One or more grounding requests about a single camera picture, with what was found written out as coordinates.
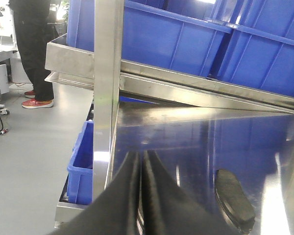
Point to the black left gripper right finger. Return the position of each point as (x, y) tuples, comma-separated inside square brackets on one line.
[(168, 210)]

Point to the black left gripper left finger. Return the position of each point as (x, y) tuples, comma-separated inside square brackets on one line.
[(115, 211)]

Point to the dark brake pad middle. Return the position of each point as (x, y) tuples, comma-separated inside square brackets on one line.
[(234, 205)]

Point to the blue bin lower shelf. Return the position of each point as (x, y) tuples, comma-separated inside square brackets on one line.
[(80, 167)]

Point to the blue plastic bin left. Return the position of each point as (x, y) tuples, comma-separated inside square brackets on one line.
[(168, 40)]

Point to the blue plastic bin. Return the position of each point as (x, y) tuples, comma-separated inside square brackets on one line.
[(259, 51), (168, 40)]

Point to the blue plastic bin right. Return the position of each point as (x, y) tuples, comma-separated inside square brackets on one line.
[(259, 51)]

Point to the person in black clothes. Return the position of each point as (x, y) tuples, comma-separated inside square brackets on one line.
[(30, 22)]

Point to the stainless steel rack frame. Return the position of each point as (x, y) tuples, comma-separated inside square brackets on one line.
[(195, 124)]

